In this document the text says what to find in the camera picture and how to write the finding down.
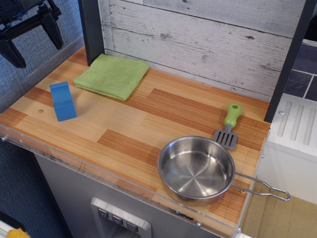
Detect grey toy dispenser panel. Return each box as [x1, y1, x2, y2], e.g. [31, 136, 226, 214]
[90, 197, 153, 238]

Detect green handled grey spatula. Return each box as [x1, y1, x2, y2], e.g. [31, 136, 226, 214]
[213, 104, 242, 150]

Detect dark grey post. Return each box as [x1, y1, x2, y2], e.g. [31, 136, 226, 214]
[78, 0, 104, 65]
[264, 0, 317, 123]

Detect blue wooden block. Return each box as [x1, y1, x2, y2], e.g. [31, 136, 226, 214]
[50, 82, 77, 121]

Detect dark grey left post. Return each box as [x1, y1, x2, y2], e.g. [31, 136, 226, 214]
[78, 0, 104, 65]

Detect yellow object at corner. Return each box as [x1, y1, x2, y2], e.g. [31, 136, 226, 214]
[6, 229, 30, 238]

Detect stainless steel pan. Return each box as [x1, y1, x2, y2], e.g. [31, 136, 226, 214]
[157, 136, 291, 206]

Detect dark grey right post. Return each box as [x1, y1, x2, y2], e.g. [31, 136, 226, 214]
[264, 0, 317, 123]

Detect green folded napkin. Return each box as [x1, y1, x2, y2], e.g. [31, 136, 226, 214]
[74, 54, 150, 101]

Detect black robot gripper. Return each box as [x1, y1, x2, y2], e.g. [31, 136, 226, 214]
[0, 0, 63, 68]

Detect white ridged toy sink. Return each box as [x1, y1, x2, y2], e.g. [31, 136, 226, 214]
[267, 94, 317, 162]

